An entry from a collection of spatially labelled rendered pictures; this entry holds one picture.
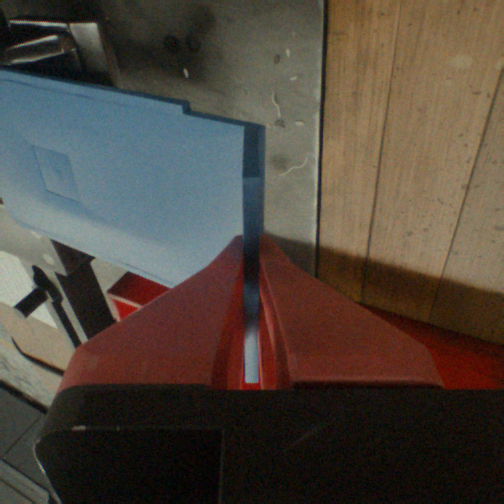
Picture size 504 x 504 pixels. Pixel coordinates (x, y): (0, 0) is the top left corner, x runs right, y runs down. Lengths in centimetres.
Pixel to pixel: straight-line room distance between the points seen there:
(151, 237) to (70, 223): 5
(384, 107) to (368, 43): 3
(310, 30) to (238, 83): 5
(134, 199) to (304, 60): 10
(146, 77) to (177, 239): 13
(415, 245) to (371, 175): 5
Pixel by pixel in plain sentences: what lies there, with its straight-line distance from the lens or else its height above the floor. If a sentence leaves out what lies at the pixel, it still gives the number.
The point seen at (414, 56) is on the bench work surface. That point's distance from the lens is 20.
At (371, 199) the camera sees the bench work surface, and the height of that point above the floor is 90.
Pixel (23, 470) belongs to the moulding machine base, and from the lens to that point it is 543.
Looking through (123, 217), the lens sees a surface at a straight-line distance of 17.
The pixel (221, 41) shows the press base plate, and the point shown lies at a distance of 23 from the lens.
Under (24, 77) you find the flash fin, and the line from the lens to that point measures 18.
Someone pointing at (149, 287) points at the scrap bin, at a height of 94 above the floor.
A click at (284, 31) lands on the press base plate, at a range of 22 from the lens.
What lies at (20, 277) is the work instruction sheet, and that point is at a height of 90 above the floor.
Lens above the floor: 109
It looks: 41 degrees down
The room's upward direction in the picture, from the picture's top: 142 degrees counter-clockwise
